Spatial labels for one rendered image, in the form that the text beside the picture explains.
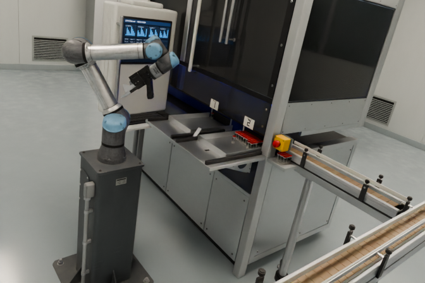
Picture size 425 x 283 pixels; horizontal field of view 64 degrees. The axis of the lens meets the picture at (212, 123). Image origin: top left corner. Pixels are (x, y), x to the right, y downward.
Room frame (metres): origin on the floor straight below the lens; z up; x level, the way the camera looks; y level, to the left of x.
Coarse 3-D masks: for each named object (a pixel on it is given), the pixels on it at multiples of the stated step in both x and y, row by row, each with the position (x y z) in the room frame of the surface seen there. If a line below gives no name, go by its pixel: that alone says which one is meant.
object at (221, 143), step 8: (200, 136) 1.84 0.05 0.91; (208, 136) 1.90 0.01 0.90; (216, 136) 1.94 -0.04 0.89; (224, 136) 1.98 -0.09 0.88; (232, 136) 2.01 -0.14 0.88; (208, 144) 1.78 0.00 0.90; (216, 144) 1.84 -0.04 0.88; (224, 144) 1.86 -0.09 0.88; (232, 144) 1.89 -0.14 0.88; (240, 144) 1.91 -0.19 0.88; (216, 152) 1.72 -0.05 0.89; (224, 152) 1.67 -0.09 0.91; (232, 152) 1.69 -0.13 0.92; (240, 152) 1.73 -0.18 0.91; (248, 152) 1.77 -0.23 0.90
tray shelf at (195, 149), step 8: (160, 128) 1.94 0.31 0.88; (168, 128) 1.97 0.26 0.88; (176, 128) 1.99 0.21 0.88; (168, 136) 1.84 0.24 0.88; (176, 144) 1.77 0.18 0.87; (184, 144) 1.77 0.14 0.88; (192, 144) 1.79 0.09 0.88; (200, 144) 1.81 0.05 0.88; (192, 152) 1.68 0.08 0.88; (200, 152) 1.70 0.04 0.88; (208, 152) 1.71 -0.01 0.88; (200, 160) 1.59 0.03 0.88; (232, 160) 1.66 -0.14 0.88; (240, 160) 1.68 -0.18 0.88; (248, 160) 1.70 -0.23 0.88; (256, 160) 1.75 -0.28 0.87; (208, 168) 1.54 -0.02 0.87; (216, 168) 1.56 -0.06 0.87
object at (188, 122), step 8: (208, 112) 2.32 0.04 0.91; (168, 120) 2.11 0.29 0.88; (176, 120) 2.04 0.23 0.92; (184, 120) 2.16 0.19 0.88; (192, 120) 2.19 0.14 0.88; (200, 120) 2.22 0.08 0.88; (208, 120) 2.25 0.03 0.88; (184, 128) 1.97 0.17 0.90; (192, 128) 2.03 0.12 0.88; (208, 128) 2.00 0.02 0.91; (216, 128) 2.05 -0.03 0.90; (224, 128) 2.09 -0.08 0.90
